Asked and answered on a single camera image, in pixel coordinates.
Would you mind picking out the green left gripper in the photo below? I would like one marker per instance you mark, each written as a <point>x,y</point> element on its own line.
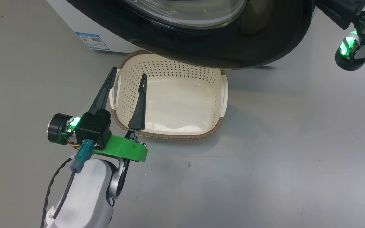
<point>122,150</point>

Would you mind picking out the black round glass machine door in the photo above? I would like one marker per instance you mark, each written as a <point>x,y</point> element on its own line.
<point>265,41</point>

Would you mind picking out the cream perforated laundry basket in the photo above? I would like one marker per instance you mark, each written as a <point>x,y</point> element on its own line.
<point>182,101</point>

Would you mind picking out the white front-load washing machine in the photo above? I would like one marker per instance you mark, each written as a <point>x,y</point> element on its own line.
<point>68,19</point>

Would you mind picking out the blue energy label sticker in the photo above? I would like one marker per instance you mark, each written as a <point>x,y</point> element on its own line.
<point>92,40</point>

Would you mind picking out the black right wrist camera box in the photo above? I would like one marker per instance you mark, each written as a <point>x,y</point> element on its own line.
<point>337,9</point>

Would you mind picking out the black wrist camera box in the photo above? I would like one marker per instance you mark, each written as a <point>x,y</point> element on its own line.
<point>92,129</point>
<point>337,9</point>

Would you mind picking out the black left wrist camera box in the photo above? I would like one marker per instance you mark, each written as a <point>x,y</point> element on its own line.
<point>92,129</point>

